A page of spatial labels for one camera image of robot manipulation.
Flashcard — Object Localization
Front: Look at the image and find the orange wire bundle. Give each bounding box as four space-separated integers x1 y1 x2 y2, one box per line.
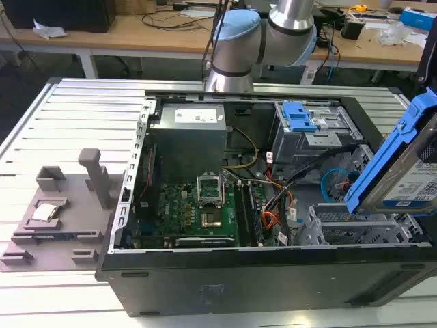
262 189 295 237

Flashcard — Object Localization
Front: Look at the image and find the grey power supply unit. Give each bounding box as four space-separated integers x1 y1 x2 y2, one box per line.
148 103 228 178

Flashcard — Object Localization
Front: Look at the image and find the black PC case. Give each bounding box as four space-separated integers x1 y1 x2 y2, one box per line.
94 89 437 318

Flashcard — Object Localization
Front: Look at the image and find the blue drive cage latch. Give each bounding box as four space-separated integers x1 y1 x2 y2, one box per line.
282 102 318 133

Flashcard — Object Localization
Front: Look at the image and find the yellow black wire bundle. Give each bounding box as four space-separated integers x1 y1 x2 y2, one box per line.
223 127 259 170

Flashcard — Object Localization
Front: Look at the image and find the wooden desk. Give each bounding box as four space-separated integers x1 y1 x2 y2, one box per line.
0 0 437 82

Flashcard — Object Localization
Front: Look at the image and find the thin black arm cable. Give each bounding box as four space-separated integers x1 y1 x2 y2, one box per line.
200 0 230 85

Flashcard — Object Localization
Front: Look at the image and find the blue wire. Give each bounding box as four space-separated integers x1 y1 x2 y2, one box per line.
322 168 353 206

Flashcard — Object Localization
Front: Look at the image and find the black graphics card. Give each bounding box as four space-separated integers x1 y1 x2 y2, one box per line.
175 236 236 248

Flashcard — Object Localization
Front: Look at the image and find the grey parts rack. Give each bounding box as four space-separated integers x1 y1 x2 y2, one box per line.
0 148 126 273

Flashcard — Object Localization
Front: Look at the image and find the black RAM slot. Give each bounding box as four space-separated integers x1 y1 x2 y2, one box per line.
233 183 250 247

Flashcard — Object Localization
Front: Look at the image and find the black cable bundle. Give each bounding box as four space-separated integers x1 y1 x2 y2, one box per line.
265 144 358 240

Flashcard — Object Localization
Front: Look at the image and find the clear plastic bag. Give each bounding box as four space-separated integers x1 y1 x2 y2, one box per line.
376 21 414 46

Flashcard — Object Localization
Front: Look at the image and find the metal disk bay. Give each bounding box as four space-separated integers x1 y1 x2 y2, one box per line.
305 201 432 247

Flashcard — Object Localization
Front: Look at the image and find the green motherboard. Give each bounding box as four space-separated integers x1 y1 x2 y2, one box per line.
131 177 278 249

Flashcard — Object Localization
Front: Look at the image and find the RAM stick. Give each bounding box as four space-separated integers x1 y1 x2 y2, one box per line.
246 183 265 245

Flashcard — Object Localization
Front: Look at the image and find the blue cardboard box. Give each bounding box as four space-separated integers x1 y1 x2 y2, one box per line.
398 6 437 32

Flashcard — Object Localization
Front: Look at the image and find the metal drive cage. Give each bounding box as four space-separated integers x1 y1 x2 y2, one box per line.
267 100 364 165

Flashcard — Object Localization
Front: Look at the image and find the hard disk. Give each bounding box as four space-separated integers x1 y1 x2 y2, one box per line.
343 87 437 219

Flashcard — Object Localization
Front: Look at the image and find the CPU socket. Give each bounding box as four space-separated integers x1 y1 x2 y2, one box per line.
199 210 223 230

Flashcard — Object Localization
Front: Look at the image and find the large black box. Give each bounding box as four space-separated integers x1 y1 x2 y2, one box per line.
0 0 116 34

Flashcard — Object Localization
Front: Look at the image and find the locking lever wire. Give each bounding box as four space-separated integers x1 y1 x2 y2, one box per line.
220 172 229 206

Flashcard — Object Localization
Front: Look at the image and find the small black device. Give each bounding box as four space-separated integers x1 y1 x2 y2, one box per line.
341 16 365 40

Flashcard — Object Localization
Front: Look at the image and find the silver CPU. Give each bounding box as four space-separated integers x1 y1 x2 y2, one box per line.
31 203 59 223

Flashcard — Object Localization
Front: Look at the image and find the metal socket cover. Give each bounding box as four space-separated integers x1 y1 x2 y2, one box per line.
197 174 223 206

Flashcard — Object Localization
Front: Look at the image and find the crumpled white paper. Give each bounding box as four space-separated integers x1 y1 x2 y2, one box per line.
31 18 68 39

